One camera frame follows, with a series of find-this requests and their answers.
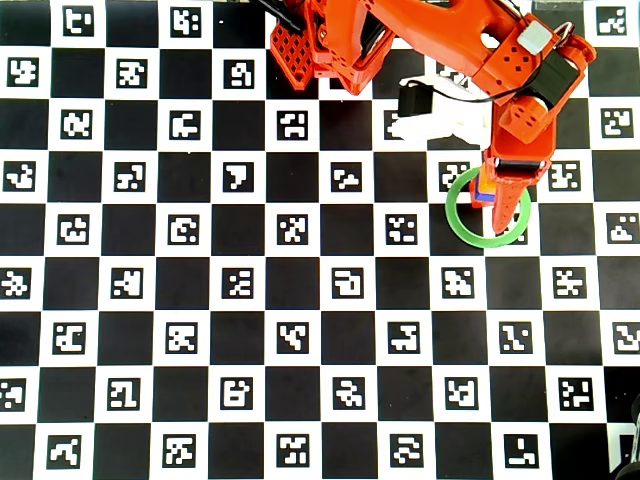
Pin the orange cube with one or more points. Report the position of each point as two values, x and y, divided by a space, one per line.
484 182

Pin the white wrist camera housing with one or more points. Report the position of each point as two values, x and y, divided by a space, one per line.
440 120

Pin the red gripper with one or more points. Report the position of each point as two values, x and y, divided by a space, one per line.
517 168

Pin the red robot base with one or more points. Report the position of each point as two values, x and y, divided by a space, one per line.
292 55

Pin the blue cube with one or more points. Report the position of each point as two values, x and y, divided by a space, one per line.
482 196

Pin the red robot arm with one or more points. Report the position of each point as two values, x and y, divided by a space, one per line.
440 35

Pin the black white marker mat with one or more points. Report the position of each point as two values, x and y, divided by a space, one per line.
300 300

